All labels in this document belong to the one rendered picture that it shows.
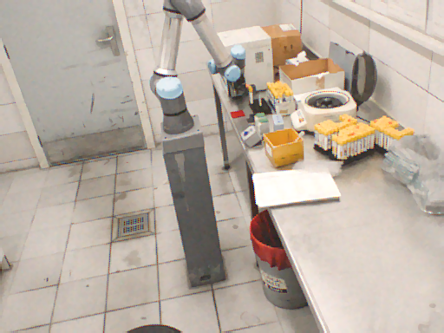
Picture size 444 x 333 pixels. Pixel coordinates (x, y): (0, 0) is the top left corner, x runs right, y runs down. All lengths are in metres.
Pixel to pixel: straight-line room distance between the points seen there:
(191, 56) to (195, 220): 1.88
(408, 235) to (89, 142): 3.09
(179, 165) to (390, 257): 1.10
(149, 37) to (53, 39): 0.74
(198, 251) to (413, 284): 1.35
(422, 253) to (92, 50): 2.99
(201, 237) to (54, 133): 2.08
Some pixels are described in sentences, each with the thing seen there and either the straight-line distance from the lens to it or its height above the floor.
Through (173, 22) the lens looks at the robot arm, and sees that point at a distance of 2.18.
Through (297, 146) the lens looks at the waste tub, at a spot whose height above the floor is 0.95.
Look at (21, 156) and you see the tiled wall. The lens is 4.39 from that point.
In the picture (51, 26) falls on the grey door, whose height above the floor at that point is 1.17.
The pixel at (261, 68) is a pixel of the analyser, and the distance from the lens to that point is 2.66.
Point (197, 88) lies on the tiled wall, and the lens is 4.03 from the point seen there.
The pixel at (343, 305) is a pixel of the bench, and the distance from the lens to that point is 1.37.
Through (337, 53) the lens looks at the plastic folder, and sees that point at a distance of 2.68.
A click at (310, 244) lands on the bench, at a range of 1.54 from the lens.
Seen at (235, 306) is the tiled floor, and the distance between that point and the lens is 2.55.
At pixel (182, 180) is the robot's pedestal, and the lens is 2.25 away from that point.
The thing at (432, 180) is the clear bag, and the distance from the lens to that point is 1.70.
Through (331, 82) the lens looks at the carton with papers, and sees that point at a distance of 2.49.
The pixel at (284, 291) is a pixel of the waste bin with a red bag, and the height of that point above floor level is 0.14.
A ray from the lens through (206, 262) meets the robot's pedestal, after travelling 2.58.
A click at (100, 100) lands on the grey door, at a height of 0.53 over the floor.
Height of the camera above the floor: 1.89
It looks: 31 degrees down
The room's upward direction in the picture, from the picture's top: 9 degrees counter-clockwise
